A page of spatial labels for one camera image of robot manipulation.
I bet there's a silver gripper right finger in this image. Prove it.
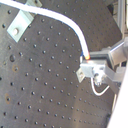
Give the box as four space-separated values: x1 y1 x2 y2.
80 35 128 68

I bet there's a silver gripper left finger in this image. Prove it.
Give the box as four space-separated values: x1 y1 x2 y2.
80 63 126 94

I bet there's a thick white cable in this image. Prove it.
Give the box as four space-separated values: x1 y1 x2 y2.
0 0 92 61

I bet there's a black perforated breadboard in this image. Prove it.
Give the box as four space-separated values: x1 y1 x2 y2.
0 0 124 128

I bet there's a thin white wire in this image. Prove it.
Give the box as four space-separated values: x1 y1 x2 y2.
90 77 111 97

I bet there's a small grey clip bracket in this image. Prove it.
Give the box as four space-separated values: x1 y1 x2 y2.
76 68 85 83

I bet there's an aluminium frame post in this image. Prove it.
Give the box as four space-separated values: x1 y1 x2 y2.
117 0 128 37

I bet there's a grey metal cable clip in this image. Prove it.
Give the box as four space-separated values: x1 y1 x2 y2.
7 0 42 42

